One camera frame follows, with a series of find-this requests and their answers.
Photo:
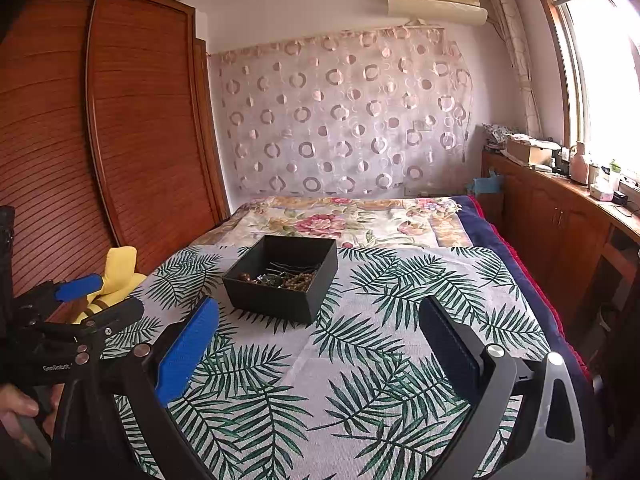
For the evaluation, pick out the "yellow plush toy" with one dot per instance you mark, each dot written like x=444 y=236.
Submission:
x=120 y=265

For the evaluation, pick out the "small black device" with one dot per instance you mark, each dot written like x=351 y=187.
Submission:
x=620 y=198

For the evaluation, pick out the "wall air conditioner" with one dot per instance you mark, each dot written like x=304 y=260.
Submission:
x=435 y=0

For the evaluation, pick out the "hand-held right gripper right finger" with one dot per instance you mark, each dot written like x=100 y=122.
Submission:
x=452 y=345

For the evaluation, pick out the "tied patterned window drape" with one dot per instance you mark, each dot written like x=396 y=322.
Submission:
x=520 y=60

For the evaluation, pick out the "green capped bottle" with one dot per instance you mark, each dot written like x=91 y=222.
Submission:
x=614 y=175

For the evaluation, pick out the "patterned cloth bag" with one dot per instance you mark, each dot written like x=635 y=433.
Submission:
x=500 y=136

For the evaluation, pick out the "green leaf print tablecloth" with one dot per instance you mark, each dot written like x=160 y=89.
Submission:
x=350 y=385

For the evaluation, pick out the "tissue box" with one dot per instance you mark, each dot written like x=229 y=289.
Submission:
x=601 y=193

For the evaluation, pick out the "sheer circle pattern curtain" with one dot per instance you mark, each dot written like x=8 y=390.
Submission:
x=340 y=110

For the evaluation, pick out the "floral bedspread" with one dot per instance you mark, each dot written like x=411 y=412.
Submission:
x=320 y=222

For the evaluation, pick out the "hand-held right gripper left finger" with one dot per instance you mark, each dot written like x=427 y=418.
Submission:
x=187 y=347

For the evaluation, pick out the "person's left hand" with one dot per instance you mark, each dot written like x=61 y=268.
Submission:
x=17 y=405

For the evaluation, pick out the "brown wooden sideboard cabinet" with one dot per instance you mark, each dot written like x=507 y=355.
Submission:
x=550 y=230

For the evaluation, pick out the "navy blanket with red edge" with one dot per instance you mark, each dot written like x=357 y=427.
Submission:
x=530 y=290

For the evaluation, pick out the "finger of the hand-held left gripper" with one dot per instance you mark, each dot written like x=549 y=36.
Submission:
x=77 y=286
x=117 y=316

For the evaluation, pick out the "cardboard box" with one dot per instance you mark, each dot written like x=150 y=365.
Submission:
x=530 y=152

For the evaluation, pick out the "pink and white jug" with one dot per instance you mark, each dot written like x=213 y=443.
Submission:
x=580 y=165

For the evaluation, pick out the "black jewelry box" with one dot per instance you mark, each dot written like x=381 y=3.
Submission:
x=270 y=305

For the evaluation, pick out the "window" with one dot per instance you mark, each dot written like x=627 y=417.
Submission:
x=605 y=60

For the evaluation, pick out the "brown wooden wardrobe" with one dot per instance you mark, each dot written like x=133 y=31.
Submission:
x=135 y=135

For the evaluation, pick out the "blue paper bag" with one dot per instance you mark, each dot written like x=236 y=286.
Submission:
x=486 y=184

